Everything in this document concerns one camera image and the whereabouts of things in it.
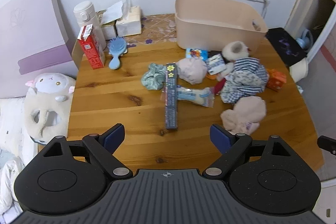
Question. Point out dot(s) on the white fluffy plush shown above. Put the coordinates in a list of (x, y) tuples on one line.
[(231, 52)]

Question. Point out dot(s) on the blue striped cloth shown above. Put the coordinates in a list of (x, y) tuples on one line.
[(244, 77)]

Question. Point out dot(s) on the light blue headphones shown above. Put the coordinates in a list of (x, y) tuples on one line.
[(303, 40)]

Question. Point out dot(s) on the clear toothbrush packet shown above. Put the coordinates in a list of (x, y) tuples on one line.
[(194, 96)]

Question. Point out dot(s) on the white padded cloth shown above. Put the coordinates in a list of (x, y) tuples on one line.
[(10, 182)]

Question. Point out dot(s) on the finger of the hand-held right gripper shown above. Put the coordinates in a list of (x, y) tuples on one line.
[(326, 144)]

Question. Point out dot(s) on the blue hairbrush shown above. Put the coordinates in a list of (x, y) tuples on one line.
[(116, 47)]

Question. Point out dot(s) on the white pillow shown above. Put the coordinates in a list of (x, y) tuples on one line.
[(13, 124)]

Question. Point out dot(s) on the red and white carton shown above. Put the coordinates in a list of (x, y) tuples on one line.
[(92, 53)]

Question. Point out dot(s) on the floral table mat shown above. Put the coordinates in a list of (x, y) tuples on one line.
[(157, 29)]

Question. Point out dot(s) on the beige plastic storage bin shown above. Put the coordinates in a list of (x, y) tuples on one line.
[(210, 32)]

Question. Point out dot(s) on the wrapped tissue pack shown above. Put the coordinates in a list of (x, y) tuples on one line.
[(128, 24), (109, 29)]

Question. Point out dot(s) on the white thermos bottle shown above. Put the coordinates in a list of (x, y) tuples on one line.
[(84, 12)]

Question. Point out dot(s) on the orange box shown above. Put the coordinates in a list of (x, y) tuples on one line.
[(275, 81)]

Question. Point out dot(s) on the mauve pink knit beanie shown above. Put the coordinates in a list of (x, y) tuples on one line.
[(191, 70)]

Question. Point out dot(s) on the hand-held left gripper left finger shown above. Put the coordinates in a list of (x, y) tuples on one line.
[(115, 135)]

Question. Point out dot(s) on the green scrunchie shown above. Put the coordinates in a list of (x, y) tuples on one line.
[(152, 77)]

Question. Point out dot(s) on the small blue snack packet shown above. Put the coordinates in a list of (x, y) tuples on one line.
[(197, 53)]

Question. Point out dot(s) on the white sheep plush toy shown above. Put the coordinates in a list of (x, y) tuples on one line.
[(50, 82)]

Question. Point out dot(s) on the long dark box with stars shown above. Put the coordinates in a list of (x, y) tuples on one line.
[(171, 106)]

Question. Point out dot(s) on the lilac headboard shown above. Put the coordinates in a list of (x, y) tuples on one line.
[(31, 29)]

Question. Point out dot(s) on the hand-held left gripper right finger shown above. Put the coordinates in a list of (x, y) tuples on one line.
[(219, 135)]

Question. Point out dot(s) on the wooden desk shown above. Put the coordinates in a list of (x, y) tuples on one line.
[(105, 98)]

